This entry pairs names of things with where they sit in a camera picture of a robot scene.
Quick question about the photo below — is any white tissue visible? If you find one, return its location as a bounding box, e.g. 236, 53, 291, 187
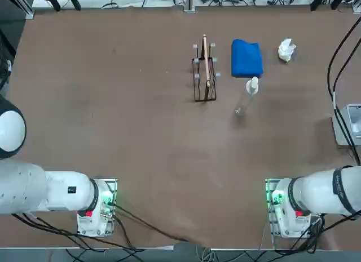
278, 38, 298, 64

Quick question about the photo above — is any stainless steel trash bin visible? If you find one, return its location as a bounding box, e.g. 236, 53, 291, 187
332, 103, 361, 149

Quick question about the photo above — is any folded blue cloth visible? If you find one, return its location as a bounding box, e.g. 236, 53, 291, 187
231, 38, 265, 78

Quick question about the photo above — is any black tripod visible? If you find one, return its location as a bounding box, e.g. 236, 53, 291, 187
36, 0, 82, 11
309, 0, 356, 11

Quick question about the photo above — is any black wire rack wooden handle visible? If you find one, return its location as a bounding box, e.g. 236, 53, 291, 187
192, 34, 222, 103

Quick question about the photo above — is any black cable across table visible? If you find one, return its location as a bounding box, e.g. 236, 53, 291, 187
113, 203, 211, 249

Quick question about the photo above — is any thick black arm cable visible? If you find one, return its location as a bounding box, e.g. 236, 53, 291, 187
332, 38, 361, 105
326, 15, 361, 166

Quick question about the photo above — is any black cable bundle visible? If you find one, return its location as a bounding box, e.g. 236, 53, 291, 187
11, 212, 145, 253

